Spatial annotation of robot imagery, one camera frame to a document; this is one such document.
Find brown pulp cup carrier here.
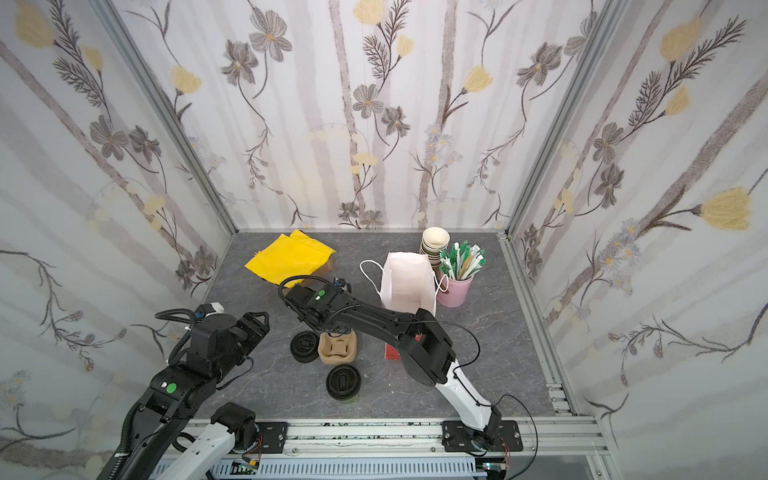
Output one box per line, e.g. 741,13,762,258
317,330,358,366

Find black plastic cup lid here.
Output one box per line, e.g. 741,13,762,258
326,364,362,401

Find red white paper bag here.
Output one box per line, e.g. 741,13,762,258
359,251,449,361

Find green paper coffee cup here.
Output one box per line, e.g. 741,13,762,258
339,395,359,405

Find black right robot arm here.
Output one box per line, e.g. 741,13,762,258
278,275,509,455

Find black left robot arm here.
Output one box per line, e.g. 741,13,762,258
99,303,270,479

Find brown cardboard napkin box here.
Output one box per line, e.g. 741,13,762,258
312,257,334,277

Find stack of black lids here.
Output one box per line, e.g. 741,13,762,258
290,331,320,364

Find yellow napkin stack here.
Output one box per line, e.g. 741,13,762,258
245,230,335,285

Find stack of paper cups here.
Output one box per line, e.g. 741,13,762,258
419,227,450,266

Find pink straw holder cup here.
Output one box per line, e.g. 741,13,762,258
436,276,473,308

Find green white wrapped straws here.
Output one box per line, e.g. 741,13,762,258
440,241,486,280

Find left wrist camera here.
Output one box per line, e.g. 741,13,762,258
194,302,225,320

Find aluminium mounting rail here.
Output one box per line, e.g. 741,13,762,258
119,418,613,480

